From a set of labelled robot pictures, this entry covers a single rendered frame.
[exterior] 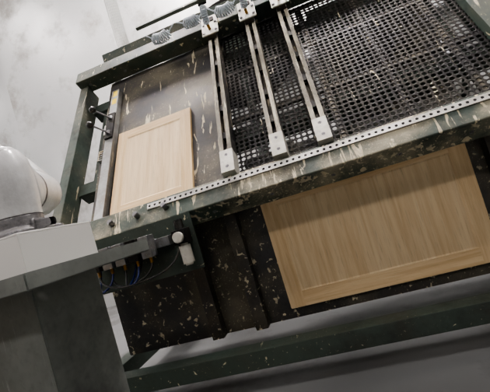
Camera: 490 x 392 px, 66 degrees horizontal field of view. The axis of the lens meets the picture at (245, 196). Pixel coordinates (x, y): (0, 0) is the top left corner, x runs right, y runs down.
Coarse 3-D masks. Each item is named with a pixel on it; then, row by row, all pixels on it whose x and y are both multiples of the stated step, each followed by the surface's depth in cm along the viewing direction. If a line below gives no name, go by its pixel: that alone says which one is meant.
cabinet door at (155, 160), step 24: (168, 120) 199; (120, 144) 202; (144, 144) 196; (168, 144) 189; (192, 144) 184; (120, 168) 192; (144, 168) 186; (168, 168) 179; (192, 168) 174; (120, 192) 182; (144, 192) 176; (168, 192) 170
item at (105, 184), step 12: (120, 96) 227; (120, 108) 223; (108, 144) 203; (108, 156) 197; (108, 168) 192; (108, 180) 188; (108, 192) 185; (96, 204) 180; (108, 204) 182; (96, 216) 176
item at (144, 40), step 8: (232, 0) 261; (208, 8) 265; (216, 8) 264; (200, 16) 266; (176, 24) 270; (136, 40) 278; (144, 40) 276; (120, 48) 281; (128, 48) 279; (136, 48) 278; (104, 56) 284; (112, 56) 282; (120, 80) 288
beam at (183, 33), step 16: (304, 0) 213; (256, 16) 218; (176, 32) 229; (192, 32) 222; (224, 32) 223; (144, 48) 232; (160, 48) 227; (176, 48) 228; (192, 48) 230; (112, 64) 236; (128, 64) 233; (144, 64) 234; (80, 80) 240; (96, 80) 240; (112, 80) 241
